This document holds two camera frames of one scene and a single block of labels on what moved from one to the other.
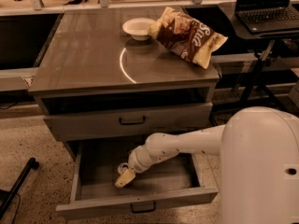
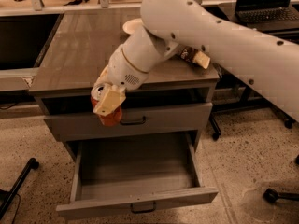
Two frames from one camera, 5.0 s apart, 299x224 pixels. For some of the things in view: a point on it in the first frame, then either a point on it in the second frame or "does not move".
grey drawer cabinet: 96,83 does not move
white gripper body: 135,162 to 123,69
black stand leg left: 7,197 does not move
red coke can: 123,166 to 111,120
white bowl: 138,28 does not move
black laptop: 266,8 does not move
